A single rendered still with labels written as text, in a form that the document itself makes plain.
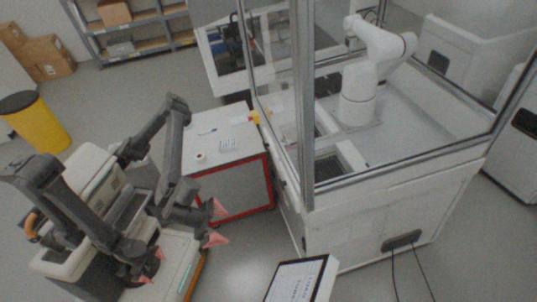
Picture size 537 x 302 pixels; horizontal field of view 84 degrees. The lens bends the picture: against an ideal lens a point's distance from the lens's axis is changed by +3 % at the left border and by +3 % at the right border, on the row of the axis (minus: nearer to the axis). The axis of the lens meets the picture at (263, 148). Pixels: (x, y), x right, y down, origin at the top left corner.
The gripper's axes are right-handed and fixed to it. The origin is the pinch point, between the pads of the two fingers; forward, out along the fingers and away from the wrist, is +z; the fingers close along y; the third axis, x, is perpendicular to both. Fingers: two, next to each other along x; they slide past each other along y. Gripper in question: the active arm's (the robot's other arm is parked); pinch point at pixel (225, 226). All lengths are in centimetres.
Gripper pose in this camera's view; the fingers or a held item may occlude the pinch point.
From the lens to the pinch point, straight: 95.5
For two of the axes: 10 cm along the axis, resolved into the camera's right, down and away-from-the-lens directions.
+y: -1.2, -6.9, 7.1
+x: -6.4, 6.1, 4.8
